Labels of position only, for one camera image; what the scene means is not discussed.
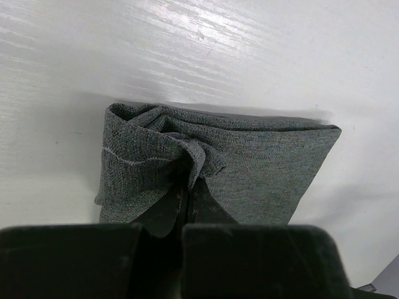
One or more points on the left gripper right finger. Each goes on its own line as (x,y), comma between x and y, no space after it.
(224,259)

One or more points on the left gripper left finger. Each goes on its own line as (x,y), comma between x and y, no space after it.
(139,259)

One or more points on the grey cloth napkin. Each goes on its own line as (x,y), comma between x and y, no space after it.
(256,169)

